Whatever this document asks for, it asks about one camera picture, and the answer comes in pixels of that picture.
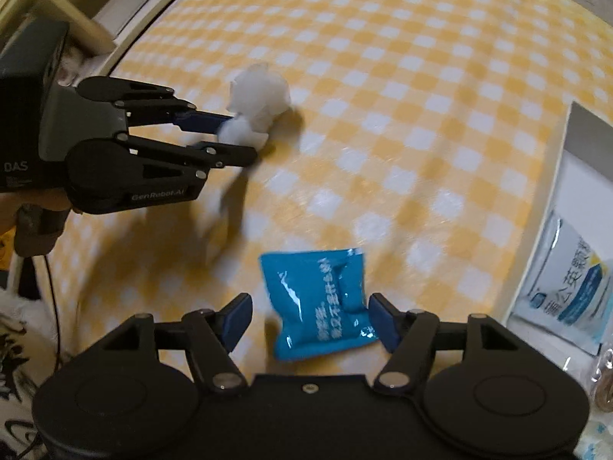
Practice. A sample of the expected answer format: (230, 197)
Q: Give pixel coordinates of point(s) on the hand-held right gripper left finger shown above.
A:
(237, 321)

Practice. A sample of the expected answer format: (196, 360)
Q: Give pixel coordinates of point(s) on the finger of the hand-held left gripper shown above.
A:
(230, 155)
(201, 120)

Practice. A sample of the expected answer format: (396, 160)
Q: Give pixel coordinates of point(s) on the white and blue packet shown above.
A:
(574, 287)

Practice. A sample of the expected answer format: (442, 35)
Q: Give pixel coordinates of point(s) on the pale wooden shelf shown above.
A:
(72, 14)

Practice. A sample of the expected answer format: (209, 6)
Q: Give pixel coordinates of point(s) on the white cardboard box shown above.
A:
(579, 172)

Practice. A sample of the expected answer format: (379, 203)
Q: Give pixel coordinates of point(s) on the yellow checked mat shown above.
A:
(383, 57)

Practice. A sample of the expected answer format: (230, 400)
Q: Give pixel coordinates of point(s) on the blue floral fabric pouch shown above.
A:
(598, 441)

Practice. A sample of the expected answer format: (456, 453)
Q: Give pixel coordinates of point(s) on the black and white printed cloth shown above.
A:
(19, 369)

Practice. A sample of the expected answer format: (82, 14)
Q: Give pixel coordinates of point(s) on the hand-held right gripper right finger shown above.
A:
(383, 326)

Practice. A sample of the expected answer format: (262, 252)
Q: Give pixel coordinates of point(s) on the white boxes on shelf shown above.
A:
(124, 5)

